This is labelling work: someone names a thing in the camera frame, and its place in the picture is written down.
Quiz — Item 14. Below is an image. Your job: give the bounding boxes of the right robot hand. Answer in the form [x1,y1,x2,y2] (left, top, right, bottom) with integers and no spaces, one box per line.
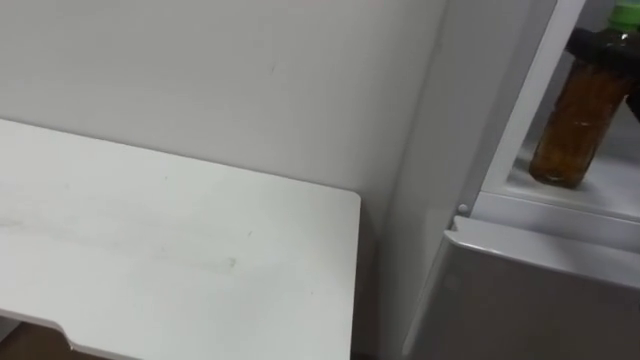
[565,26,640,123]

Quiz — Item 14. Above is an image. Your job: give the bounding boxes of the amber drink bottle green cap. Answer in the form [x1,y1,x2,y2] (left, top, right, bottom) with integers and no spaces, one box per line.
[528,0,640,190]

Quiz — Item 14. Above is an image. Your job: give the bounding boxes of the grey fridge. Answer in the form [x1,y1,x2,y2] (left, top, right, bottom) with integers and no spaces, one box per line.
[378,0,640,360]

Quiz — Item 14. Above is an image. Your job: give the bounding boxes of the white desk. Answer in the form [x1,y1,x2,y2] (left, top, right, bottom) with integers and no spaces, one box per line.
[0,117,362,360]

